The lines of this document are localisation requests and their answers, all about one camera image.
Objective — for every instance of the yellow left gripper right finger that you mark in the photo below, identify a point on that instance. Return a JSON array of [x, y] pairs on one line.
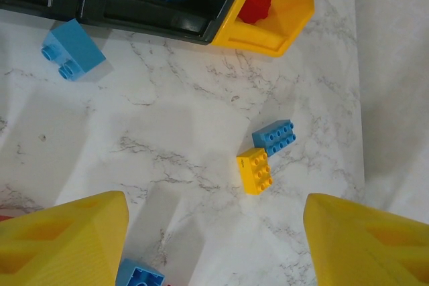
[[368, 249]]

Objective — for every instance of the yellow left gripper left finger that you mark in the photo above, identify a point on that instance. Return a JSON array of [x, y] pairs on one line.
[[67, 246]]

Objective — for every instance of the six-stud yellow lego brick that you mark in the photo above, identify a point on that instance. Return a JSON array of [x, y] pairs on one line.
[[256, 172]]

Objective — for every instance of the long blue lego brick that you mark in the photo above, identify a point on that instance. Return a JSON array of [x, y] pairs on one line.
[[275, 137]]

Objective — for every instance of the tall light blue lego brick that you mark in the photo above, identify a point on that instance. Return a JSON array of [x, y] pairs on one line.
[[77, 46]]

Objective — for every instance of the yellow plastic bin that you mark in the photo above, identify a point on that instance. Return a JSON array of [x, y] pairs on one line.
[[291, 8]]

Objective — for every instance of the red lego brick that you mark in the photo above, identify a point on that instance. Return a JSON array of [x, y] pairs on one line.
[[254, 4], [5, 218]]

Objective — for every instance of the black container for blue bricks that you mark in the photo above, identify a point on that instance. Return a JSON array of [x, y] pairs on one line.
[[151, 21]]

